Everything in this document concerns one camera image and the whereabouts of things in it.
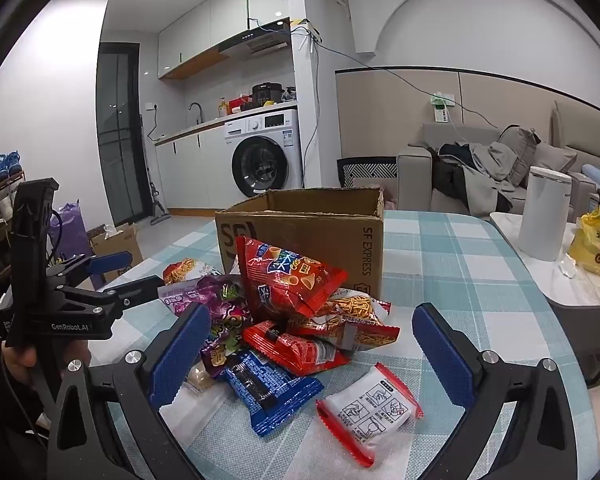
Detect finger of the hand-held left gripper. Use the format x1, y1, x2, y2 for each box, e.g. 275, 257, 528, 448
55, 275, 164, 319
45, 251, 133, 287

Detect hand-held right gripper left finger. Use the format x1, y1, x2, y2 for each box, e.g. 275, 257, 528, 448
45, 302, 212, 480

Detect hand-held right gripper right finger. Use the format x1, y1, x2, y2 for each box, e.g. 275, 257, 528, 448
412, 302, 581, 480

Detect purple snack packet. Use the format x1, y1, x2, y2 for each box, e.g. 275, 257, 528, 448
157, 282, 206, 316
200, 330, 246, 379
194, 274, 253, 336

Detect orange noodle snack packet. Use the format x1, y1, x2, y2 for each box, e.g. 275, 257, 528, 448
285, 317, 401, 353
162, 258, 221, 286

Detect white packet with red edges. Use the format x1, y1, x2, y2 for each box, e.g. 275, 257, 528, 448
316, 362, 425, 466

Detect white red noodle snack packet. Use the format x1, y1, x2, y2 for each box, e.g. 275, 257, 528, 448
312, 290, 393, 326

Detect blue snack packet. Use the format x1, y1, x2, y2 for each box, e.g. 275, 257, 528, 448
223, 350, 325, 437

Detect large red chip bag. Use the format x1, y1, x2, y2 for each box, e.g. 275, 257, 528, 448
235, 235, 348, 318

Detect red packet with black stripe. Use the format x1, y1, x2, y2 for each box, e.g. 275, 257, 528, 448
242, 320, 353, 376

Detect person's left forearm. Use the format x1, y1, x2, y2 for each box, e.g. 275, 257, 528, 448
0, 345, 48, 480

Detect person's left hand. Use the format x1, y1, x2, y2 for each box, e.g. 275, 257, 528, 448
1, 343, 93, 379

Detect small brown cardboard box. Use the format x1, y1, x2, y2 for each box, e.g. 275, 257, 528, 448
87, 224, 145, 283

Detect purple bag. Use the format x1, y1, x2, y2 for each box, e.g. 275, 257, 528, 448
47, 201, 93, 266

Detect grey stick vacuum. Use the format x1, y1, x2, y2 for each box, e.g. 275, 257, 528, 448
140, 115, 170, 226

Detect green checked tablecloth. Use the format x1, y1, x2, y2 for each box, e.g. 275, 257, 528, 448
87, 210, 588, 480

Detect blue shoes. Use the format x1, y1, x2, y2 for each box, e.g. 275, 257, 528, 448
0, 151, 21, 183

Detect white kitchen counter cabinet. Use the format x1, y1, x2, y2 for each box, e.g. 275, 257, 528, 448
154, 125, 228, 211

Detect dark glass door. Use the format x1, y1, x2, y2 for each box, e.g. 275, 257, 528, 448
96, 42, 146, 226

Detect white side table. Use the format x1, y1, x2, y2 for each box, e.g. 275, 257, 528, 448
490, 210, 600, 311

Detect white trash can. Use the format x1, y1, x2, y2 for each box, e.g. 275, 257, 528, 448
517, 165, 573, 262

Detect yellow plastic bag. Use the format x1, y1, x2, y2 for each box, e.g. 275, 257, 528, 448
567, 207, 600, 281

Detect beige sofa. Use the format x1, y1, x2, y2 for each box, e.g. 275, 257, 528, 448
396, 100, 600, 221

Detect white washing machine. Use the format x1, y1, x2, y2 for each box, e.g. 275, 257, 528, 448
224, 109, 303, 198

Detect dark clothes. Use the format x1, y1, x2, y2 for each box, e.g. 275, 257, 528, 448
430, 142, 481, 206

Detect grey jacket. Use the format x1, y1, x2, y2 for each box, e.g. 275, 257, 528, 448
460, 141, 518, 213

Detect black patterned chair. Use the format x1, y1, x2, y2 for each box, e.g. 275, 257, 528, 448
336, 157, 398, 211

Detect grey pillow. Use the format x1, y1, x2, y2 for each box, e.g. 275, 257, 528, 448
532, 142, 578, 176
497, 125, 538, 188

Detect black pressure cooker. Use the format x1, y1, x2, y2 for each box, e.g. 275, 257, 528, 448
251, 82, 284, 106

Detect steel range hood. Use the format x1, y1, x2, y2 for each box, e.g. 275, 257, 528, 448
218, 17, 292, 58

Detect white power strip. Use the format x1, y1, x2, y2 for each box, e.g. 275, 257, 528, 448
291, 19, 323, 43

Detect wall socket with green plug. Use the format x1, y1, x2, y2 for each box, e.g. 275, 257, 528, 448
430, 92, 457, 123

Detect white wall cabinets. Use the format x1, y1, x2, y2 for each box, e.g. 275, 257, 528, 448
157, 0, 288, 81

